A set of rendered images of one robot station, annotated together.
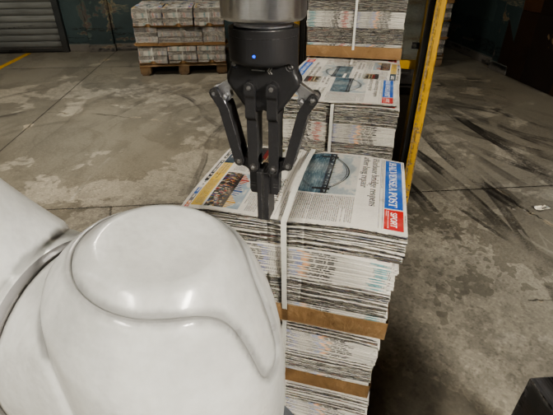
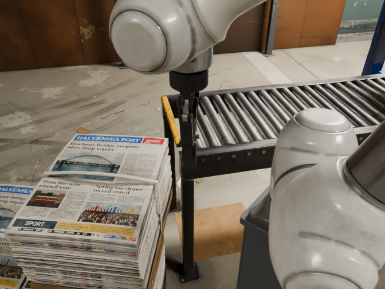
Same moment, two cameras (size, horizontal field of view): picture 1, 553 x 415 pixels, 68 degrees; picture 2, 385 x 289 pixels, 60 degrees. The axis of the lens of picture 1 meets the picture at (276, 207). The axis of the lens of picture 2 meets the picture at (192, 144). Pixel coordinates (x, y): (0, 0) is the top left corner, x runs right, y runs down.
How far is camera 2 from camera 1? 83 cm
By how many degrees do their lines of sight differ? 77
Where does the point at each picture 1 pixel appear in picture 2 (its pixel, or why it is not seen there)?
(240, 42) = (206, 77)
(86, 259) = (342, 124)
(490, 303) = not seen: hidden behind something
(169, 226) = (314, 115)
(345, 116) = not seen: outside the picture
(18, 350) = not seen: hidden behind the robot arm
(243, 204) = (135, 203)
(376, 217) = (152, 145)
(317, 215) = (149, 168)
